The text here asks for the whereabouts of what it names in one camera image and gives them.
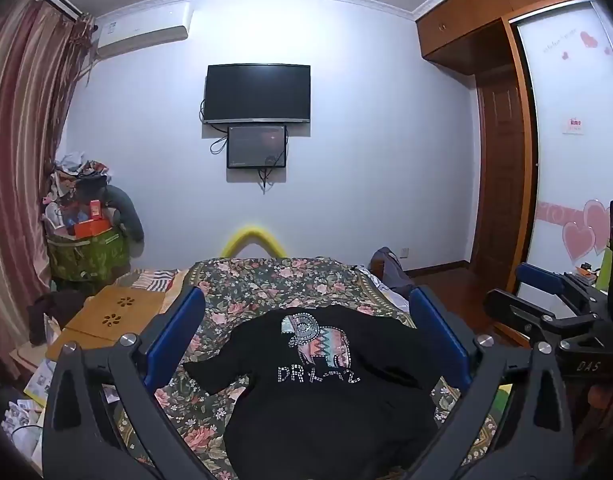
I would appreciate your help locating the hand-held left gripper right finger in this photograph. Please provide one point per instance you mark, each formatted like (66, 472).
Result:
(439, 332)

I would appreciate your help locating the scattered papers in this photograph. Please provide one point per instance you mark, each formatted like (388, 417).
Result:
(21, 410)

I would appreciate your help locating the red and white sticker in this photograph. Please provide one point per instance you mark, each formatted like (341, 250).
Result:
(575, 125)

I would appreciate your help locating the white bed sheet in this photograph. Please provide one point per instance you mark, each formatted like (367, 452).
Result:
(389, 294)

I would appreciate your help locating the wooden lap desk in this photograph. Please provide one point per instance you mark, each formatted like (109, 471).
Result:
(111, 310)

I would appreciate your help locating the white heart-print wardrobe door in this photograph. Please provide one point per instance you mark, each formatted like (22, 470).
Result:
(566, 85)

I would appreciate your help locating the black printed t-shirt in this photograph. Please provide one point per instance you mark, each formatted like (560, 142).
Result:
(311, 410)

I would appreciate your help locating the pink striped curtain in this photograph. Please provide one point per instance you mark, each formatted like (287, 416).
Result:
(21, 135)

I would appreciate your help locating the grey plush toy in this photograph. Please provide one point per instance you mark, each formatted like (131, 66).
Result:
(126, 210)

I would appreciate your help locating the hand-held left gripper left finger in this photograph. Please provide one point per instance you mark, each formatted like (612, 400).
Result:
(179, 330)

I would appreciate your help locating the small black wall monitor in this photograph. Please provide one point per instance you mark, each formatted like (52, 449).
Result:
(256, 146)

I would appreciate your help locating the green fabric storage bag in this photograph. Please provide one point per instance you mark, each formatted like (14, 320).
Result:
(86, 255)

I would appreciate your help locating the white air conditioner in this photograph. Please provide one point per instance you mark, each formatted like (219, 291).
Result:
(141, 27)

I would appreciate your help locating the grey clothes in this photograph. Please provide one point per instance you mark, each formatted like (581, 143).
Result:
(391, 267)

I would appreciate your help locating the brown wooden door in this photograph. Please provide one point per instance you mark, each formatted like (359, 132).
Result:
(501, 170)

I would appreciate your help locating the pile of mixed clutter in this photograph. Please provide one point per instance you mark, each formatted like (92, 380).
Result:
(76, 175)

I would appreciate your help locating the floral bedspread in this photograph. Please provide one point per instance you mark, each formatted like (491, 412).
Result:
(266, 285)

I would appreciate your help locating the black wall television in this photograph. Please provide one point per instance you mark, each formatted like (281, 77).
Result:
(256, 92)

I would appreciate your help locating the orange box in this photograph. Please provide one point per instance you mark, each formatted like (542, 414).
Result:
(89, 228)

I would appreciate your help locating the striped cloth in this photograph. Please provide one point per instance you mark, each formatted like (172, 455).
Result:
(154, 280)

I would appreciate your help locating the wooden overhead cabinet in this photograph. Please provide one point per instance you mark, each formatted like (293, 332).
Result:
(466, 25)

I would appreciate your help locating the yellow foam tube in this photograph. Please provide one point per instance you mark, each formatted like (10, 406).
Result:
(251, 234)

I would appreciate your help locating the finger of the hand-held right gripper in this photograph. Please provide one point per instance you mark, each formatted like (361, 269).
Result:
(516, 310)
(536, 277)

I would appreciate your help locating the dark brown clothes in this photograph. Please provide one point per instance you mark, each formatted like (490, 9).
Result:
(51, 310)

